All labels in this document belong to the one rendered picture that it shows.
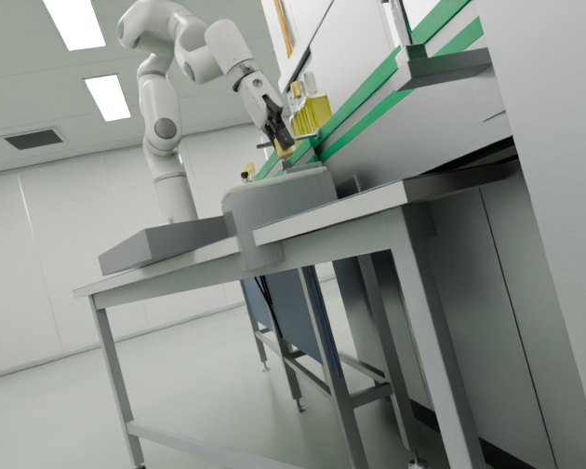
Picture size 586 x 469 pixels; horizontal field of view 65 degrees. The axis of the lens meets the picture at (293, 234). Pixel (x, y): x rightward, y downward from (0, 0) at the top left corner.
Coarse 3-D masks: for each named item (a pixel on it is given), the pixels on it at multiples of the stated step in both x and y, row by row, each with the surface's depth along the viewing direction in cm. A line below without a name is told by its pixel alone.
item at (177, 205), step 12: (168, 180) 126; (180, 180) 127; (156, 192) 128; (168, 192) 125; (180, 192) 126; (168, 204) 125; (180, 204) 126; (192, 204) 128; (168, 216) 125; (180, 216) 125; (192, 216) 127
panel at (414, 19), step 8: (408, 0) 95; (416, 0) 93; (424, 0) 90; (432, 0) 88; (408, 8) 96; (416, 8) 93; (424, 8) 91; (392, 16) 102; (408, 16) 96; (416, 16) 94; (424, 16) 91; (392, 24) 103; (416, 24) 95; (392, 32) 104
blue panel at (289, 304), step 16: (288, 272) 149; (256, 288) 231; (272, 288) 187; (288, 288) 155; (256, 304) 246; (272, 304) 196; (288, 304) 162; (304, 304) 139; (320, 304) 122; (256, 320) 263; (288, 320) 169; (304, 320) 144; (288, 336) 177; (304, 336) 150; (304, 352) 156; (336, 368) 123
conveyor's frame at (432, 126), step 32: (416, 96) 69; (448, 96) 62; (384, 128) 80; (416, 128) 71; (448, 128) 63; (480, 128) 57; (352, 160) 97; (384, 160) 83; (416, 160) 73; (448, 160) 65
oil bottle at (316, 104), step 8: (312, 88) 124; (320, 88) 124; (304, 96) 125; (312, 96) 122; (320, 96) 123; (304, 104) 126; (312, 104) 122; (320, 104) 123; (328, 104) 123; (312, 112) 122; (320, 112) 122; (328, 112) 123; (312, 120) 124; (320, 120) 122; (312, 128) 125
